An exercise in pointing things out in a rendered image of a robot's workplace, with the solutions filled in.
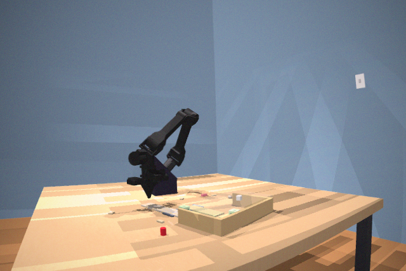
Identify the tan rectangular box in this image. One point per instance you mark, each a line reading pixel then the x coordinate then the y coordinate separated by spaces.
pixel 221 214

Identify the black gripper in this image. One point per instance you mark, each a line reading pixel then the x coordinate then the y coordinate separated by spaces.
pixel 146 183

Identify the red cylinder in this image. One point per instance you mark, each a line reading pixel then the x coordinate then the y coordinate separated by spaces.
pixel 163 231

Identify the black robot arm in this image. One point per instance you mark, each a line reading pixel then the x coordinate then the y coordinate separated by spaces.
pixel 157 141

